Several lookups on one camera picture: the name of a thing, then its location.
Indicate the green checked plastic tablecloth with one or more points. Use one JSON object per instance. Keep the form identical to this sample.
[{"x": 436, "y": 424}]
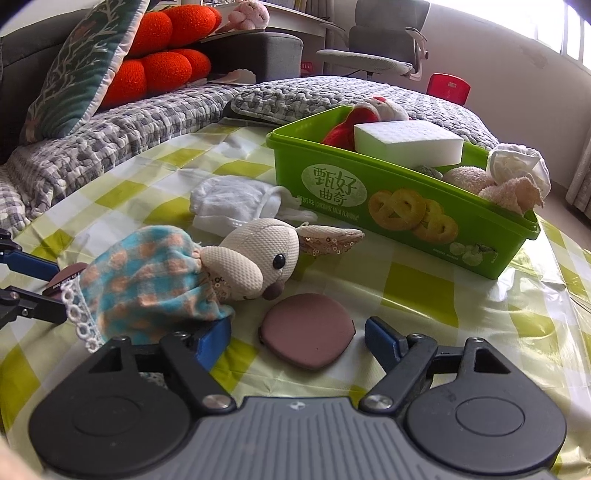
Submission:
[{"x": 415, "y": 288}]

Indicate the grey office chair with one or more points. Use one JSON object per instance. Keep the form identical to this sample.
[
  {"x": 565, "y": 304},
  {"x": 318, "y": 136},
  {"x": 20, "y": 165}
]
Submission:
[{"x": 383, "y": 27}]

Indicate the grey ottoman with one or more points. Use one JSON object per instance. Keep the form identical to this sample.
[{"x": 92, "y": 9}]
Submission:
[{"x": 272, "y": 55}]

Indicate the teal tree-print cushion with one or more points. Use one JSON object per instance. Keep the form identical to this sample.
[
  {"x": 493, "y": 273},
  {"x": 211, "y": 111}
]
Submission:
[{"x": 78, "y": 78}]

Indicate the pink fluffy towel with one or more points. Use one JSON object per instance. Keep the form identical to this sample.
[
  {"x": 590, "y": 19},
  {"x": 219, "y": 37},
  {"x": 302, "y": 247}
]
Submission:
[{"x": 466, "y": 177}]

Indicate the grey quilted pillow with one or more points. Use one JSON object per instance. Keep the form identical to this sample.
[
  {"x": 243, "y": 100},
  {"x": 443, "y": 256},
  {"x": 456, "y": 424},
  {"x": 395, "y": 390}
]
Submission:
[{"x": 286, "y": 99}]

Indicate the grey quilted sofa cover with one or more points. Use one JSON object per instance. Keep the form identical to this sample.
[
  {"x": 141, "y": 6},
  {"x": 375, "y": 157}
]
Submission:
[{"x": 92, "y": 147}]

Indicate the white cloth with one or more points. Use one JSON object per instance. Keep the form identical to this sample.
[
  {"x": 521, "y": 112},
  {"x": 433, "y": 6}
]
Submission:
[{"x": 512, "y": 161}]

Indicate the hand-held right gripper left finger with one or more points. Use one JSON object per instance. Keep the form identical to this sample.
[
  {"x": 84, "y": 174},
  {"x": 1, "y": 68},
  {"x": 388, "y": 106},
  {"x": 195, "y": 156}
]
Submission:
[{"x": 214, "y": 340}]

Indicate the mauve round powder puff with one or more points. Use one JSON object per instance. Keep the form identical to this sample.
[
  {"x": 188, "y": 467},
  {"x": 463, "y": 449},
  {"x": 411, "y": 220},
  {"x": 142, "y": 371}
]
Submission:
[
  {"x": 64, "y": 277},
  {"x": 304, "y": 332}
]

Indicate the pink octopus plush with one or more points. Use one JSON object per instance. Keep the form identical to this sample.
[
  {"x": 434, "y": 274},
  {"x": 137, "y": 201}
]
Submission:
[{"x": 249, "y": 14}]

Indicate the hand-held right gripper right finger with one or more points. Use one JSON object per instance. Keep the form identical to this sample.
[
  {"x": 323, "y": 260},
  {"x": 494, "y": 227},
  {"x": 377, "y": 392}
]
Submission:
[{"x": 381, "y": 340}]

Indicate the large white sponge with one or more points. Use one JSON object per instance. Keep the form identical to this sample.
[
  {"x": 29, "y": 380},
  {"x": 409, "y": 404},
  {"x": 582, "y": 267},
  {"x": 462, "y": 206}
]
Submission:
[{"x": 406, "y": 138}]

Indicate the red and white plush toy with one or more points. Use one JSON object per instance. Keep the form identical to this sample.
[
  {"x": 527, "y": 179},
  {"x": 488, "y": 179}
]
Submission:
[{"x": 341, "y": 129}]

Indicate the pink storage basket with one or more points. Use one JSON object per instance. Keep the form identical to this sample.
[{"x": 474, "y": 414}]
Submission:
[{"x": 308, "y": 68}]

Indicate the orange knitted plush pillow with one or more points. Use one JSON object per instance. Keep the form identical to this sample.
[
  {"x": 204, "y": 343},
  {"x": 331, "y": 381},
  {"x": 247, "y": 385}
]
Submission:
[{"x": 161, "y": 69}]

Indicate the white paper piece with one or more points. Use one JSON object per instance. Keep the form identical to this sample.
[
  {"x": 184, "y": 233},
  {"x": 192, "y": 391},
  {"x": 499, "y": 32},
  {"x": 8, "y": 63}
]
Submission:
[{"x": 235, "y": 77}]

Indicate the grey curtain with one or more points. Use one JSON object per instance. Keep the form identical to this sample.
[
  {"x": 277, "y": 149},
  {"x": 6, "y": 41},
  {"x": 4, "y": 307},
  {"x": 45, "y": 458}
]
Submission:
[{"x": 581, "y": 184}]

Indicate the red plastic chair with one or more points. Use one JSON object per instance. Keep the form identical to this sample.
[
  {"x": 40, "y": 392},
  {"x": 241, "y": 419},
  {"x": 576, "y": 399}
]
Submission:
[{"x": 448, "y": 87}]

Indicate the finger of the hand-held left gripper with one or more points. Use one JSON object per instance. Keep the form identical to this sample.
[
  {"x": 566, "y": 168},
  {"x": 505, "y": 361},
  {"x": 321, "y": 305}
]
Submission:
[
  {"x": 32, "y": 267},
  {"x": 32, "y": 304}
]

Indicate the green plastic box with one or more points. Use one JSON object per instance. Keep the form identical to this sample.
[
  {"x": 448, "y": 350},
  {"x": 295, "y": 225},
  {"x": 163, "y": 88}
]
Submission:
[{"x": 323, "y": 184}]

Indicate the bunny plush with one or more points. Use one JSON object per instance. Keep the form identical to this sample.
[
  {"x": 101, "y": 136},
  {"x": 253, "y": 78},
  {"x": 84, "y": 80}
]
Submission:
[{"x": 258, "y": 263}]

